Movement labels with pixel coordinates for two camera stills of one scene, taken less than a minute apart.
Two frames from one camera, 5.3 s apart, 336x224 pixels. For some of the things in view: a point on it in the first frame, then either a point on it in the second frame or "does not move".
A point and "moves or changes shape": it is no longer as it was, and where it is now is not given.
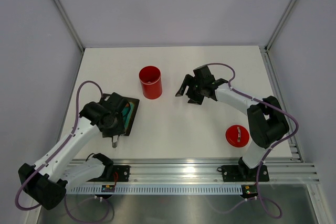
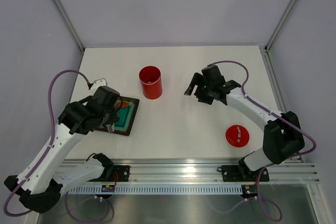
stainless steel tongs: x=115 y=142 moves or changes shape
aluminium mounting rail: x=206 y=171 does not move
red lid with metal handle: x=237 y=136 does not move
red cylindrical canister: x=150 y=77 does not move
